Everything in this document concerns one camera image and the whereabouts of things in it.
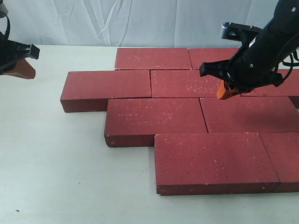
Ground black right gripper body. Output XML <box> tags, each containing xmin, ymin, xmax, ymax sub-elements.
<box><xmin>199</xmin><ymin>44</ymin><xmax>283</xmax><ymax>92</ymax></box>

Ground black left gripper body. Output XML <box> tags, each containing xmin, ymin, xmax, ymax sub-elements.
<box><xmin>0</xmin><ymin>33</ymin><xmax>40</xmax><ymax>75</ymax></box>

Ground speckled red brick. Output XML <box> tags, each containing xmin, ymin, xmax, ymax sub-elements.
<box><xmin>150</xmin><ymin>70</ymin><xmax>221</xmax><ymax>98</ymax></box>

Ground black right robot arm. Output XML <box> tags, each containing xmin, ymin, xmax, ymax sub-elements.
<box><xmin>199</xmin><ymin>0</ymin><xmax>299</xmax><ymax>100</ymax></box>

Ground back right row brick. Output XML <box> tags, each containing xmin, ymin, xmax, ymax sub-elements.
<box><xmin>188</xmin><ymin>48</ymin><xmax>238</xmax><ymax>70</ymax></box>

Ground right middle row brick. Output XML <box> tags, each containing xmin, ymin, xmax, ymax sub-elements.
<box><xmin>241</xmin><ymin>69</ymin><xmax>299</xmax><ymax>109</ymax></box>

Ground third row red brick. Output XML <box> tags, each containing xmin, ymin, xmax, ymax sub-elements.
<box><xmin>200</xmin><ymin>97</ymin><xmax>299</xmax><ymax>133</ymax></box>

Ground back left row brick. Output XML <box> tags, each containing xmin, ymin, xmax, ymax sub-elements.
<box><xmin>115</xmin><ymin>48</ymin><xmax>192</xmax><ymax>70</ymax></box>

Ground blue white backdrop curtain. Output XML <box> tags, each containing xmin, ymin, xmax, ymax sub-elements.
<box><xmin>4</xmin><ymin>0</ymin><xmax>277</xmax><ymax>48</ymax></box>

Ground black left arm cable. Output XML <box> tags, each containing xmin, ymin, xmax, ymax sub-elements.
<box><xmin>0</xmin><ymin>6</ymin><xmax>11</xmax><ymax>42</ymax></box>

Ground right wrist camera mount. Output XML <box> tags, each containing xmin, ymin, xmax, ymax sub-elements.
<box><xmin>221</xmin><ymin>22</ymin><xmax>262</xmax><ymax>44</ymax></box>

